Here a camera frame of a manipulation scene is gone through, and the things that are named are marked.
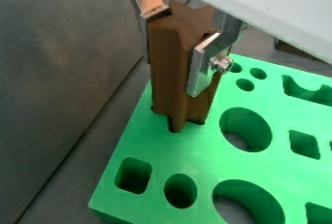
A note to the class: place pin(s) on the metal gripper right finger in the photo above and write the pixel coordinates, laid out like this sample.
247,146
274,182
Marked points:
208,57

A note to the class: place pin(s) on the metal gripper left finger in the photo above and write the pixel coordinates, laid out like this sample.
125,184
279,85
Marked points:
148,10

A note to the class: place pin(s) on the brown star-shaped block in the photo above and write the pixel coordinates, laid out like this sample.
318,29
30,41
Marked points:
174,34

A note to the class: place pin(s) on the green shape-sorting board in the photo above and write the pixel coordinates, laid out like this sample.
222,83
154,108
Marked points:
261,151

